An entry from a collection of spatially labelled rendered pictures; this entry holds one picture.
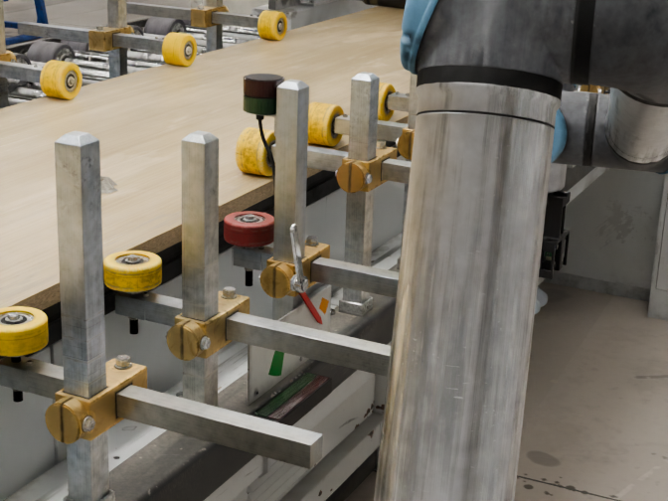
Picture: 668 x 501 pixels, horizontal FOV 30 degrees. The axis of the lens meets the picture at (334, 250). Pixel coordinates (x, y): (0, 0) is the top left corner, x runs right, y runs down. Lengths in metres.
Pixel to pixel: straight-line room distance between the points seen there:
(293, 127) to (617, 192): 2.53
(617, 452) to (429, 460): 2.34
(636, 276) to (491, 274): 3.34
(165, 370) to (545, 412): 1.64
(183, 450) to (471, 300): 0.79
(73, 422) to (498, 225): 0.66
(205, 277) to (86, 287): 0.26
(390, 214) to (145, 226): 0.95
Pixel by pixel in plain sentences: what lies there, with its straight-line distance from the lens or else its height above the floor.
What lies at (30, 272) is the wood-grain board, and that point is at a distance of 1.73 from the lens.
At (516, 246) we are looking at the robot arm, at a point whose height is 1.19.
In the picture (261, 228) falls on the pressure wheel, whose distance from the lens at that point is 1.90.
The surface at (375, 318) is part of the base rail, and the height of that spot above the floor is 0.70.
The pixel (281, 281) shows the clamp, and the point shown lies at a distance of 1.83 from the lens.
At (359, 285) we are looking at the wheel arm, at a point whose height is 0.84.
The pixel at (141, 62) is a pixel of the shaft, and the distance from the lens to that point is 3.69.
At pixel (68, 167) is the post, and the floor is 1.13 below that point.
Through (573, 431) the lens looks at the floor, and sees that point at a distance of 3.36.
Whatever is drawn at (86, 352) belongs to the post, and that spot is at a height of 0.92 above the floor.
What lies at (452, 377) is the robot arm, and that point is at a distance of 0.95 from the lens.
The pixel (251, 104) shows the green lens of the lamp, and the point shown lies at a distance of 1.80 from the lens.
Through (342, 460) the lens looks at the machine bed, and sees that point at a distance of 2.78.
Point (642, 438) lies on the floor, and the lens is 3.38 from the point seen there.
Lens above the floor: 1.49
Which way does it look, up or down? 19 degrees down
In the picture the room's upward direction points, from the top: 2 degrees clockwise
